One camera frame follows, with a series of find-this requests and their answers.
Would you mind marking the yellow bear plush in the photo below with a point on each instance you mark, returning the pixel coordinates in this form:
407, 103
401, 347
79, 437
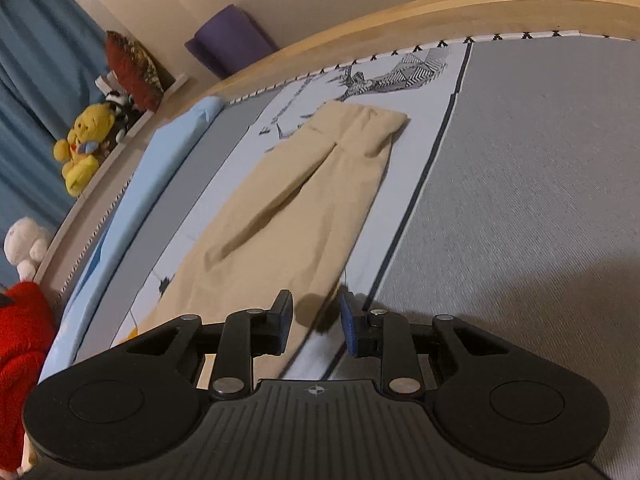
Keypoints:
82, 151

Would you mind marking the light blue folded sheet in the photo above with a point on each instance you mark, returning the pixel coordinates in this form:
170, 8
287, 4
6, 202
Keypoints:
168, 148

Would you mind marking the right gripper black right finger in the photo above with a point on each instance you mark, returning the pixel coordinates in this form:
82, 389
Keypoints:
385, 336

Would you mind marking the blue curtain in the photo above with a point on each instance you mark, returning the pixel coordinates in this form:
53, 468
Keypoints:
51, 54

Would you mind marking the white plush toy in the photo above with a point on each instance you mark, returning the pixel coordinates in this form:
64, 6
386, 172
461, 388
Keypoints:
25, 246

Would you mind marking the beige and mustard hooded garment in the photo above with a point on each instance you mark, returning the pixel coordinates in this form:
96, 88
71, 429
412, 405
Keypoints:
290, 224

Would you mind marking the dark red cushion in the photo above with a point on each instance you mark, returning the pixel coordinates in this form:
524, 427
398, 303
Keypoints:
135, 71

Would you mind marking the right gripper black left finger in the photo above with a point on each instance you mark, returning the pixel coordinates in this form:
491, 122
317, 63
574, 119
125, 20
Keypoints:
241, 338

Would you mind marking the red folded blanket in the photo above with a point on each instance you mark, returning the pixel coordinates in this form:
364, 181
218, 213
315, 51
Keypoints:
27, 332

